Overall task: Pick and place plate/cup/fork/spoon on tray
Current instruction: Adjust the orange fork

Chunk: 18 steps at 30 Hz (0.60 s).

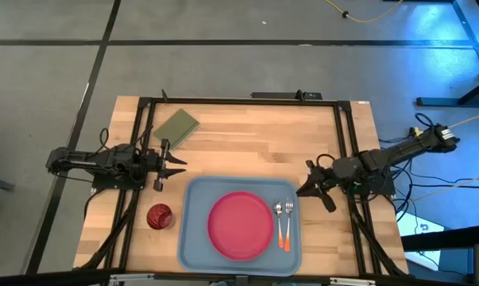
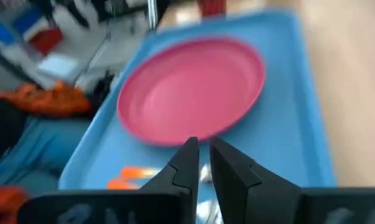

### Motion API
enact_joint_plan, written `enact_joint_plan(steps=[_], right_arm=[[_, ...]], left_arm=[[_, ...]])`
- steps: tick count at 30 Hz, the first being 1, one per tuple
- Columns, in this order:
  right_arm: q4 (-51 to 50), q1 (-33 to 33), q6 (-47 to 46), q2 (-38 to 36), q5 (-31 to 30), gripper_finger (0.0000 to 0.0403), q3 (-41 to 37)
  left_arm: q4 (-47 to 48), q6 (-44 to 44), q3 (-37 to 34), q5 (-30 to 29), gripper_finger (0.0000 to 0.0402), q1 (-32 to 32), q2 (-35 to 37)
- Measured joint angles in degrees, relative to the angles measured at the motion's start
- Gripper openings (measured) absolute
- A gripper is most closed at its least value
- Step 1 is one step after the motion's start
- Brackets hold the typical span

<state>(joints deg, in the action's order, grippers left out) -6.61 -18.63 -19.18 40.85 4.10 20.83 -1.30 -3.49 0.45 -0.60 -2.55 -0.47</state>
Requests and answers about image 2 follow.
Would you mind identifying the silver metal post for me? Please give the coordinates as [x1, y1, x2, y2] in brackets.
[146, 0, 159, 30]

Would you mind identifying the orange cloth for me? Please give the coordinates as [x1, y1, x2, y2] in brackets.
[0, 80, 93, 118]

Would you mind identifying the red blurred object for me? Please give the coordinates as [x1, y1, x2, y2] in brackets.
[27, 27, 64, 57]

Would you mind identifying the blue plastic tray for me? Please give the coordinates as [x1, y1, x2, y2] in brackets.
[58, 9, 337, 224]

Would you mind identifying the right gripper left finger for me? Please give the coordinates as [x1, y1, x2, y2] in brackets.
[139, 136, 201, 224]

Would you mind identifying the red translucent cup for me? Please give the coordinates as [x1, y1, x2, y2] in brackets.
[197, 0, 228, 17]

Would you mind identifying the blue cloth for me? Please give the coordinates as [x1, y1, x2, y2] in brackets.
[0, 116, 93, 191]

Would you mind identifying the spoon with orange handle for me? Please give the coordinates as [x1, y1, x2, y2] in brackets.
[119, 164, 213, 184]

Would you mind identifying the pink plastic plate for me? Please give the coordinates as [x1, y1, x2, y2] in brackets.
[116, 36, 267, 147]

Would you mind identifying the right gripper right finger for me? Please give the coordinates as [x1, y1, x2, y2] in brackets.
[209, 136, 303, 224]

